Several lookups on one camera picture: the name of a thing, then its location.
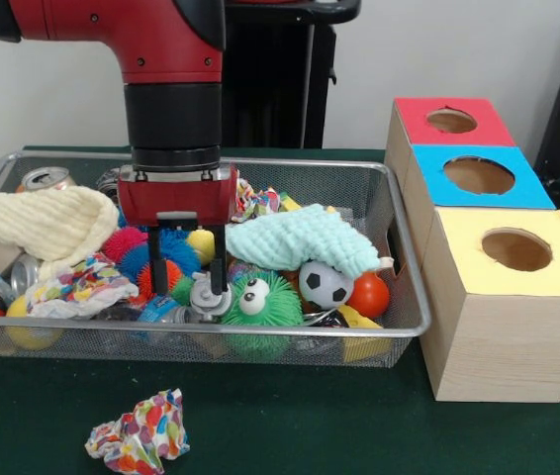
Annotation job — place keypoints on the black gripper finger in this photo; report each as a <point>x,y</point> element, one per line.
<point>160,262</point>
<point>218,262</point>

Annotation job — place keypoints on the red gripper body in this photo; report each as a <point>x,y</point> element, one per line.
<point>176,203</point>

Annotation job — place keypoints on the mint green waffle cloth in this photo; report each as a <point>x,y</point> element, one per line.
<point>300,237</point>

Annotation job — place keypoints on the cream waffle cloth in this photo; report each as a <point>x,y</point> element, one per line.
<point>33,223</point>

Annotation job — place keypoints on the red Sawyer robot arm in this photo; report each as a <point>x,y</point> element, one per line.
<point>112,35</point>

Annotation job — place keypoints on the wooden box with three holes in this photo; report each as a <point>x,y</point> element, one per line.
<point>503,327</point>

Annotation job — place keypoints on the orange spiky ball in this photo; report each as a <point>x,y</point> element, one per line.
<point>175,279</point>

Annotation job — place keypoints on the yellow ball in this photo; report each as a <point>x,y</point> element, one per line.
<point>201,245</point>

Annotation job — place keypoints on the blue spiky ball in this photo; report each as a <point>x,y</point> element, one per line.
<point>181,249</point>

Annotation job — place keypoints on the grey robot toy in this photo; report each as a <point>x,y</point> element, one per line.
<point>201,303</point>

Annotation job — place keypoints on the green fuzzy toy with eyes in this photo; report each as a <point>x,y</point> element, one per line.
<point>275,307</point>

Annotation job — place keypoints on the black and white soccer ball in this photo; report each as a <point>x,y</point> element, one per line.
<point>326,285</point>

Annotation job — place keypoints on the crushed silver can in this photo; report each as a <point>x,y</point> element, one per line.
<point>45,178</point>

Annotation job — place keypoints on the yellow cheese wedge toy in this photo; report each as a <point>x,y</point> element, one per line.
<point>359,322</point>

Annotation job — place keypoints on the red ball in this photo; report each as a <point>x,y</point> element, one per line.
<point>371,294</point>

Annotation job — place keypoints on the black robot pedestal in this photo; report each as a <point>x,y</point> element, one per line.
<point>280,89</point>

